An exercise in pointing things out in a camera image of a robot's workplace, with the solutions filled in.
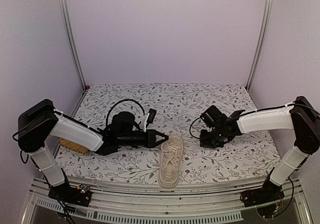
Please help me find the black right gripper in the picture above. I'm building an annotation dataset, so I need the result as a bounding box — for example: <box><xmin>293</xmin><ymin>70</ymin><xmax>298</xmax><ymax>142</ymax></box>
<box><xmin>199</xmin><ymin>127</ymin><xmax>225</xmax><ymax>149</ymax></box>

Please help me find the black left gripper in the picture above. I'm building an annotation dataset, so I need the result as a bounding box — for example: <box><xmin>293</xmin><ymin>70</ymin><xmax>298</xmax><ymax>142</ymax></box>
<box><xmin>117</xmin><ymin>129</ymin><xmax>169</xmax><ymax>149</ymax></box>

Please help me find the cream lace platform sneaker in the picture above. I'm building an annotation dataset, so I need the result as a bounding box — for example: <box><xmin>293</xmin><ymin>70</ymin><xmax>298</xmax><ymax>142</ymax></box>
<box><xmin>158</xmin><ymin>134</ymin><xmax>184</xmax><ymax>189</ymax></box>

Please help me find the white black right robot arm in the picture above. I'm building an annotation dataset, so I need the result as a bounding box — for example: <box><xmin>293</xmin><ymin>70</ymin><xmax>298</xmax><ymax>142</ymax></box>
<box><xmin>199</xmin><ymin>95</ymin><xmax>320</xmax><ymax>202</ymax></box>

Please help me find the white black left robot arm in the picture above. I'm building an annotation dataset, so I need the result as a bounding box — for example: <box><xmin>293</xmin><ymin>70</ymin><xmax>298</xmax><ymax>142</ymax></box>
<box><xmin>12</xmin><ymin>99</ymin><xmax>169</xmax><ymax>201</ymax></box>

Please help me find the floral patterned table mat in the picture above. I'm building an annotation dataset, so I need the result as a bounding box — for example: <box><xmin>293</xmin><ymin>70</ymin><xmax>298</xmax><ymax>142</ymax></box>
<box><xmin>56</xmin><ymin>83</ymin><xmax>280</xmax><ymax>185</ymax></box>

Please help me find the yellow woven placemat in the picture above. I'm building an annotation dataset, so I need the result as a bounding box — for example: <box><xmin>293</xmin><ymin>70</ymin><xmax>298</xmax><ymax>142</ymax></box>
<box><xmin>58</xmin><ymin>138</ymin><xmax>89</xmax><ymax>155</ymax></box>

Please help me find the aluminium front rail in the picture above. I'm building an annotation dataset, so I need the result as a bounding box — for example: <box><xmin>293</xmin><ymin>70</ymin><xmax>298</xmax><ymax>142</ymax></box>
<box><xmin>21</xmin><ymin>176</ymin><xmax>313</xmax><ymax>224</ymax></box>

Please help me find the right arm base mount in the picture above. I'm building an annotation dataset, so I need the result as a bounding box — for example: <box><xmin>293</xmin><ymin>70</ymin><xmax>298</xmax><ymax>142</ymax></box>
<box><xmin>240</xmin><ymin>177</ymin><xmax>285</xmax><ymax>207</ymax></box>

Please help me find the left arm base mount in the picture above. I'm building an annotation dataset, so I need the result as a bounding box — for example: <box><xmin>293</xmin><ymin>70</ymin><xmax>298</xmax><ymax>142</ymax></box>
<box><xmin>48</xmin><ymin>183</ymin><xmax>92</xmax><ymax>207</ymax></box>

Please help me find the right aluminium frame post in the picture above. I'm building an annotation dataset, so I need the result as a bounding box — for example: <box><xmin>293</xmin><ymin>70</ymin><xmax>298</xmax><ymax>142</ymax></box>
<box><xmin>245</xmin><ymin>0</ymin><xmax>273</xmax><ymax>92</ymax></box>

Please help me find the aluminium frame post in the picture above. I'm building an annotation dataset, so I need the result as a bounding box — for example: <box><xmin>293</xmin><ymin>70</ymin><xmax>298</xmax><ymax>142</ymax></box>
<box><xmin>245</xmin><ymin>0</ymin><xmax>273</xmax><ymax>92</ymax></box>
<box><xmin>59</xmin><ymin>0</ymin><xmax>87</xmax><ymax>91</ymax></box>

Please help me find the left aluminium frame post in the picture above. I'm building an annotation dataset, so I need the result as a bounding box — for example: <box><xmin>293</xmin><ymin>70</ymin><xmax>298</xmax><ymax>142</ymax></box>
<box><xmin>59</xmin><ymin>0</ymin><xmax>87</xmax><ymax>91</ymax></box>

